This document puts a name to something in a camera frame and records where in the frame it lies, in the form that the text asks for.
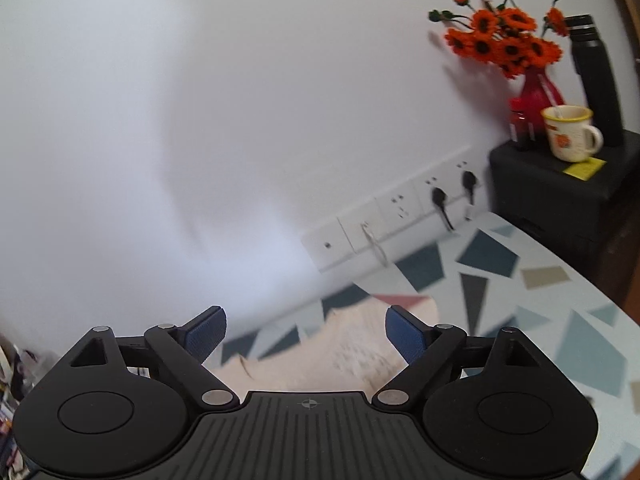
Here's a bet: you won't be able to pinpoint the white wall socket strip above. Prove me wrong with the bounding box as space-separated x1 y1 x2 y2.
300 145 483 275

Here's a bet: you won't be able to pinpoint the cream printed mug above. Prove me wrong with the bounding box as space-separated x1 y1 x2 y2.
541 105 605 163

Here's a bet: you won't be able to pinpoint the white cable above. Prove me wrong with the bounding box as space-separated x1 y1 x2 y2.
359 221 391 267

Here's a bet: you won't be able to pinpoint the cream sweater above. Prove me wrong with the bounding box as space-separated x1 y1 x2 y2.
207 294 441 393

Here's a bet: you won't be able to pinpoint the orange artificial flowers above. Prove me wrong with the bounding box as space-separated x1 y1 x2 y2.
427 0 571 81

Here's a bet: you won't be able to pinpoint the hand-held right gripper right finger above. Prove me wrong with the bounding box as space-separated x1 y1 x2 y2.
371 304 551 407

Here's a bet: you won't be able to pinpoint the black cabinet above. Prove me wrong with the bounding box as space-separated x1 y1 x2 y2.
489 127 640 321

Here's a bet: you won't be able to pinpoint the red vase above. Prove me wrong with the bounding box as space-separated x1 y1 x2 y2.
517 66 566 138

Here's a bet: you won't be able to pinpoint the small red bottle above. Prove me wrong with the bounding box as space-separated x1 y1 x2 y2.
507 97 536 151

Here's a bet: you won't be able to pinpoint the black power plug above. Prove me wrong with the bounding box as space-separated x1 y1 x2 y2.
431 187 457 233
461 170 478 221

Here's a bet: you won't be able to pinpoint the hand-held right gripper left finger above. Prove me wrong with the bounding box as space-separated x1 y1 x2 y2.
62 305 241 408

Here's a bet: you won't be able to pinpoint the geometric patterned table cover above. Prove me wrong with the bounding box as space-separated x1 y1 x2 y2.
220 211 640 480

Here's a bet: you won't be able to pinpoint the black water bottle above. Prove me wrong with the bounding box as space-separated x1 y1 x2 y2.
564 14 626 148

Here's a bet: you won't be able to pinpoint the yellow paper note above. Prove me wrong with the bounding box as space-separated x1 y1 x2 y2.
562 157 607 178

